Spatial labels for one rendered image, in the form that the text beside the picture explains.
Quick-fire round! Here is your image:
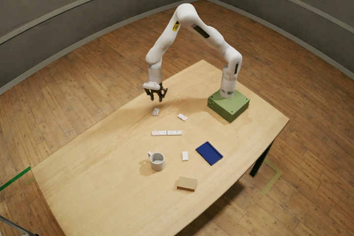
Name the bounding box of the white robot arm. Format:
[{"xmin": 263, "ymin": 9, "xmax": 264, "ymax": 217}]
[{"xmin": 143, "ymin": 3, "xmax": 242, "ymax": 98}]

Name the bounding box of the beige mug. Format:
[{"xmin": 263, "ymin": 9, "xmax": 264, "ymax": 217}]
[{"xmin": 148, "ymin": 151, "xmax": 165, "ymax": 171}]

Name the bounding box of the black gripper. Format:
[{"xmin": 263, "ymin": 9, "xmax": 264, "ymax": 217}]
[{"xmin": 144, "ymin": 82, "xmax": 168, "ymax": 102}]

